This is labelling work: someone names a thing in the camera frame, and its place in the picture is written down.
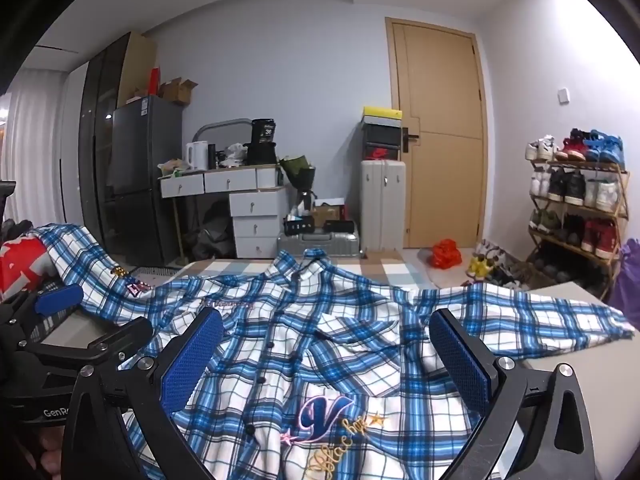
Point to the white drawer cabinet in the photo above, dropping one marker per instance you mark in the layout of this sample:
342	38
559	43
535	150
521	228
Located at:
257	225

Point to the light wooden door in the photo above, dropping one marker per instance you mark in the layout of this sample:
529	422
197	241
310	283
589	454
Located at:
445	110

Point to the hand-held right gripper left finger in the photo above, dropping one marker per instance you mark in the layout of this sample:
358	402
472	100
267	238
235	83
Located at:
192	360

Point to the yellow sneaker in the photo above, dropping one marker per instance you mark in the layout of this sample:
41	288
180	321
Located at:
479	266

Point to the blue white plaid shirt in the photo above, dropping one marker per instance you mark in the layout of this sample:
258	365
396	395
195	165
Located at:
310	340

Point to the black case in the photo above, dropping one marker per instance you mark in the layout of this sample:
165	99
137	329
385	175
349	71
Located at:
299	225

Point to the white wall switch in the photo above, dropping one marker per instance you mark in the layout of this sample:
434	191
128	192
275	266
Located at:
563	95

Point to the red white printed cloth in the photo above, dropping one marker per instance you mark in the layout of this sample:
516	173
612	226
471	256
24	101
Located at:
20	260

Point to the dark glass wardrobe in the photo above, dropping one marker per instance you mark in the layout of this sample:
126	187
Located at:
97	135

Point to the purple bag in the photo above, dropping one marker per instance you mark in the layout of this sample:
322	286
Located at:
627	280

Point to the white desk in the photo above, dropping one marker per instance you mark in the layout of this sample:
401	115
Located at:
220	180

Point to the dark grey cloth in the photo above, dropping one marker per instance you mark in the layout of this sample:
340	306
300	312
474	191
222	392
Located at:
12	230

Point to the brown box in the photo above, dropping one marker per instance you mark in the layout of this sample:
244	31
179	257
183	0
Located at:
327	210

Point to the person's left hand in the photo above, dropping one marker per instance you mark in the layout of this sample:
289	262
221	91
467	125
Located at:
45	452

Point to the open cardboard box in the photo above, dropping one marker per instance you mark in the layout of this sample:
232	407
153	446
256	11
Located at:
177	92

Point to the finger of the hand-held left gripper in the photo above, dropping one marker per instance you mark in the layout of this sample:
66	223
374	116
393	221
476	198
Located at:
57	299
120	335

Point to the grey metal frame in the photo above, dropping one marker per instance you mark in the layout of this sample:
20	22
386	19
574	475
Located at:
220	126

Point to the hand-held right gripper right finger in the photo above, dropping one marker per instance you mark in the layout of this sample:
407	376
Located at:
460	360

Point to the white curtain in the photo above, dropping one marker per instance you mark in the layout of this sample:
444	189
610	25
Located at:
35	160

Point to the white upright suitcase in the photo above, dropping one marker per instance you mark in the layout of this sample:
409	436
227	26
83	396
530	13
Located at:
382	205

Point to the large flat cardboard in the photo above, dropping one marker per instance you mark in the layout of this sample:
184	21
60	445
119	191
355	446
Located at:
137	65

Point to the white kettle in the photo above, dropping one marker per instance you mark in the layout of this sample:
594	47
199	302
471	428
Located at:
196	156

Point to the red logo shoe box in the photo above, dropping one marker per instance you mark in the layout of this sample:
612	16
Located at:
382	153

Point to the dark green flower bouquet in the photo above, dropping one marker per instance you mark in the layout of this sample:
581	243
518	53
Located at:
297	170

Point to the orange plastic bag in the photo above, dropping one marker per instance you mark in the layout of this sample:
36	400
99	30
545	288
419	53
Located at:
446	255

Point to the dark grey fridge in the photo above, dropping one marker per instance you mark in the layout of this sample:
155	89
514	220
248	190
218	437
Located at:
145	160

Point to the silver suitcase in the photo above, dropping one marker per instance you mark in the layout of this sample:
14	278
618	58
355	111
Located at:
320	247

